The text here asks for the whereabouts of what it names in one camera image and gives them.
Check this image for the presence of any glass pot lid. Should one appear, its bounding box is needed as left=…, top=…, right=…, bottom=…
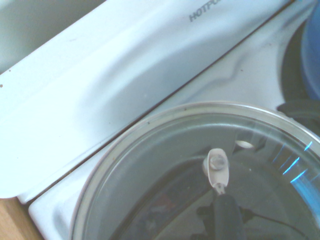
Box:
left=71, top=101, right=320, bottom=240

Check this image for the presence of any dark green cooking pot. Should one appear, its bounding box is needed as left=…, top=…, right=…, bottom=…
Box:
left=109, top=101, right=320, bottom=240

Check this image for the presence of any white electric stove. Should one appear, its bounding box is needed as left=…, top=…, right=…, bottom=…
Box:
left=0, top=0, right=320, bottom=240

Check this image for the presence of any small black coil burner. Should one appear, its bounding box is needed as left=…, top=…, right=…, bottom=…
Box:
left=281, top=22, right=313, bottom=102

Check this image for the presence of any blue kettle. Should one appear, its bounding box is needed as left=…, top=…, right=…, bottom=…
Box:
left=301, top=0, right=320, bottom=101

